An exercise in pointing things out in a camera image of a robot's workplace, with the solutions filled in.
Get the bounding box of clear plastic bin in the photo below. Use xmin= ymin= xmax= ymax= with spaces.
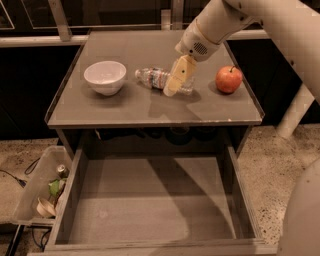
xmin=12 ymin=146 xmax=72 ymax=227

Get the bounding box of black cable under bin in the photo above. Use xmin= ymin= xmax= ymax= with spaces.
xmin=30 ymin=226 xmax=52 ymax=251

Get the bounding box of open grey top drawer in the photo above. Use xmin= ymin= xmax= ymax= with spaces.
xmin=29 ymin=146 xmax=277 ymax=256

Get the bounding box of small white cup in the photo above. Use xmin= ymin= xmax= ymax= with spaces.
xmin=36 ymin=197 xmax=56 ymax=218

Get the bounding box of black cable on floor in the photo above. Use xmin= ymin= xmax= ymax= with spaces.
xmin=0 ymin=157 xmax=41 ymax=188

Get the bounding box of metal soda can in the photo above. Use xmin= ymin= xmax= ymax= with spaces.
xmin=56 ymin=164 xmax=69 ymax=178

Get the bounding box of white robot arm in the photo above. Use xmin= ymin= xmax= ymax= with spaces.
xmin=164 ymin=0 xmax=320 ymax=256

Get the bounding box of grey wooden cabinet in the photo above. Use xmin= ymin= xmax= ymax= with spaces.
xmin=46 ymin=30 xmax=264 ymax=153

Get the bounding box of white ceramic bowl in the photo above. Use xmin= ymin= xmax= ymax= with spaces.
xmin=83 ymin=61 xmax=127 ymax=96

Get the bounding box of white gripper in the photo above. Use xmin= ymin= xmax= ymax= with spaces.
xmin=163 ymin=21 xmax=220 ymax=97

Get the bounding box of metal window railing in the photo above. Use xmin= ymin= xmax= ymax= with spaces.
xmin=0 ymin=0 xmax=320 ymax=49

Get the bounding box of green crumpled wrapper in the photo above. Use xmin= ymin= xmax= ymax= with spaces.
xmin=48 ymin=179 xmax=66 ymax=197

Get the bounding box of red apple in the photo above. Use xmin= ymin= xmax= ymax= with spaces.
xmin=215 ymin=66 xmax=243 ymax=94

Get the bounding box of clear plastic water bottle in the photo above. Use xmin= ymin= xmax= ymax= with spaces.
xmin=135 ymin=67 xmax=194 ymax=95

